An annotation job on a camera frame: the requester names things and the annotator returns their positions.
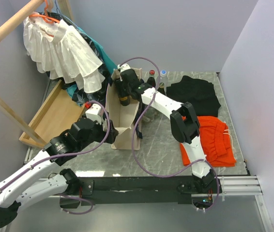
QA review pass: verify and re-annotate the silver-top drink can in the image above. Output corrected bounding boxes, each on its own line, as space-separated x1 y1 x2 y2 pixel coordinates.
119 96 130 106

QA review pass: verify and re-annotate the Coca-Cola glass bottle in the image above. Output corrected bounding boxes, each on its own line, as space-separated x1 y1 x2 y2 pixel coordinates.
147 70 156 87

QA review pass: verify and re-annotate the green glass bottle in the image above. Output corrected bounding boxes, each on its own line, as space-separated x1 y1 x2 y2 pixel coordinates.
157 82 166 95

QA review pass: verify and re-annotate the beige canvas tote bag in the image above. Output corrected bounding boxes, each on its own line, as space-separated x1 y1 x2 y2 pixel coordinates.
104 67 150 150

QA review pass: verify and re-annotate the blue-cap water bottle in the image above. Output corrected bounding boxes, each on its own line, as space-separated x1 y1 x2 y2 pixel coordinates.
159 70 168 91

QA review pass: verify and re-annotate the clear glass green-cap bottle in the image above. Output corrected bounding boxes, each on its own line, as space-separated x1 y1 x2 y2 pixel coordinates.
142 108 159 123

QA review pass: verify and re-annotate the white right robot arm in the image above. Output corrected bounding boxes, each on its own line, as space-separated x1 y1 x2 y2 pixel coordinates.
118 63 220 192

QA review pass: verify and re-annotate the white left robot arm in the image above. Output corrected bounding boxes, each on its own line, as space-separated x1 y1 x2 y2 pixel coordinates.
0 117 118 228

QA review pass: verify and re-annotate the wooden rack base tray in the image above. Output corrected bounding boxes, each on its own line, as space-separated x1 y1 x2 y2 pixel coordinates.
19 80 86 148

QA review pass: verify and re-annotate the teal garment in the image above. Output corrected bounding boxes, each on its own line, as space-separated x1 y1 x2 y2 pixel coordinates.
66 27 117 105

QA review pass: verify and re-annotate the black folded garment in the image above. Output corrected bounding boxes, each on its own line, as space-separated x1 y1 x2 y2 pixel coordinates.
167 75 221 117

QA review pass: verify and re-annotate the white pleated dress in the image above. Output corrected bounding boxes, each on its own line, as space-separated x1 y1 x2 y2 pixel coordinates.
23 17 99 84

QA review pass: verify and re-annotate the orange folded garment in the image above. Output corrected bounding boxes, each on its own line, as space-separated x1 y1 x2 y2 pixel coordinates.
180 116 237 168

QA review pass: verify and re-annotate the orange clothes hanger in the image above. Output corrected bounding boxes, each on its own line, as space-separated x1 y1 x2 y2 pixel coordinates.
29 0 60 24

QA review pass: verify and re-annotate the wooden rack diagonal brace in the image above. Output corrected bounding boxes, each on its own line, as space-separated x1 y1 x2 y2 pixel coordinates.
0 98 45 143

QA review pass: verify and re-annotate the wooden hanging rod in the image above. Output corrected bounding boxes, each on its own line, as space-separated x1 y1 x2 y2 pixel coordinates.
0 0 45 42

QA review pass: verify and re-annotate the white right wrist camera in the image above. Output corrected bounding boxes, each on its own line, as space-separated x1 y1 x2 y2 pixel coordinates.
118 63 131 81

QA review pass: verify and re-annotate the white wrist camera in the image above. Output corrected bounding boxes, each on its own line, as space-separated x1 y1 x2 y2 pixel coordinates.
118 63 131 81
85 102 103 125

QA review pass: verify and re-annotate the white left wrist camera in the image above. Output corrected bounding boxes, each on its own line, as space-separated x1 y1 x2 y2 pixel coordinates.
85 102 103 125

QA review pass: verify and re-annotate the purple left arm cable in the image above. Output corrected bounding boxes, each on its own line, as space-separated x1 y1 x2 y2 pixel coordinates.
0 100 110 230

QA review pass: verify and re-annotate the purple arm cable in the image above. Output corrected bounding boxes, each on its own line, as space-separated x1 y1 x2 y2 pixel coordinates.
120 57 221 213
0 100 110 230

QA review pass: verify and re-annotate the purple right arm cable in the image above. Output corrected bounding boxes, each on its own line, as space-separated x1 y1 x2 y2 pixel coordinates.
120 57 221 213

